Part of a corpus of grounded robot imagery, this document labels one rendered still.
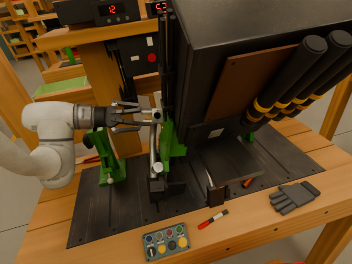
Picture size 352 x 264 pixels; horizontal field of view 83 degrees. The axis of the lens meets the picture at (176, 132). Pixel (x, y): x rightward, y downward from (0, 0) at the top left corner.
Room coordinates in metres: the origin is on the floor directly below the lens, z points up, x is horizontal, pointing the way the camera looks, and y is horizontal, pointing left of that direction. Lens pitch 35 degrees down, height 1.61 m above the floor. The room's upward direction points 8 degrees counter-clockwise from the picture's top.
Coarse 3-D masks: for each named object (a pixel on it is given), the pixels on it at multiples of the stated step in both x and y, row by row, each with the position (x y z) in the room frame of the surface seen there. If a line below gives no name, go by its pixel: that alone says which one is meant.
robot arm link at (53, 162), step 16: (0, 144) 0.36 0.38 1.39; (48, 144) 0.52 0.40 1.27; (64, 144) 0.54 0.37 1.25; (0, 160) 0.36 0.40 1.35; (16, 160) 0.38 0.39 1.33; (32, 160) 0.42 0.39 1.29; (48, 160) 0.46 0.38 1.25; (64, 160) 0.49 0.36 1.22; (48, 176) 0.45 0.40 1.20; (64, 176) 0.48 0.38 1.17
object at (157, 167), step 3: (156, 162) 0.55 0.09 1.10; (159, 162) 0.55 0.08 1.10; (153, 165) 0.55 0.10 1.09; (156, 165) 0.54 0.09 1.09; (159, 165) 0.54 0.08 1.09; (162, 165) 0.54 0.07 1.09; (153, 168) 0.53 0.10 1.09; (156, 168) 0.53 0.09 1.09; (159, 168) 0.53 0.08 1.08; (162, 168) 0.53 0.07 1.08; (153, 171) 0.55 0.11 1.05; (156, 171) 0.52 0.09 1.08; (159, 171) 0.52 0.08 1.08
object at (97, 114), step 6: (96, 108) 0.63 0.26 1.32; (102, 108) 0.63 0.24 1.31; (108, 108) 0.65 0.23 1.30; (114, 108) 0.66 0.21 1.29; (96, 114) 0.61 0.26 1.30; (102, 114) 0.61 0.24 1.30; (108, 114) 0.64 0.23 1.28; (114, 114) 0.64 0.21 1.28; (120, 114) 0.64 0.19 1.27; (96, 120) 0.60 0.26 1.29; (102, 120) 0.60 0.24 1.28; (108, 120) 0.62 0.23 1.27; (96, 126) 0.60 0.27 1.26; (102, 126) 0.61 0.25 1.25; (108, 126) 0.61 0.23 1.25; (114, 126) 0.62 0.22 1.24
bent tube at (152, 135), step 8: (152, 112) 0.66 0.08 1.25; (160, 112) 0.66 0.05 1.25; (152, 120) 0.63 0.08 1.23; (160, 120) 0.64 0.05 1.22; (152, 128) 0.70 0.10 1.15; (152, 136) 0.70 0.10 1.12; (152, 144) 0.67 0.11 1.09; (152, 152) 0.65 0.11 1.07; (152, 160) 0.62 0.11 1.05; (152, 176) 0.57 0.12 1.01
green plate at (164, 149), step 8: (168, 120) 0.57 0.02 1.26; (168, 128) 0.56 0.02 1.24; (160, 136) 0.65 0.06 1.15; (168, 136) 0.54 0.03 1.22; (176, 136) 0.56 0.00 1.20; (160, 144) 0.63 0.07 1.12; (168, 144) 0.54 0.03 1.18; (176, 144) 0.56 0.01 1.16; (160, 152) 0.61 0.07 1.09; (168, 152) 0.54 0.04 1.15; (176, 152) 0.56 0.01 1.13; (184, 152) 0.56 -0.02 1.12
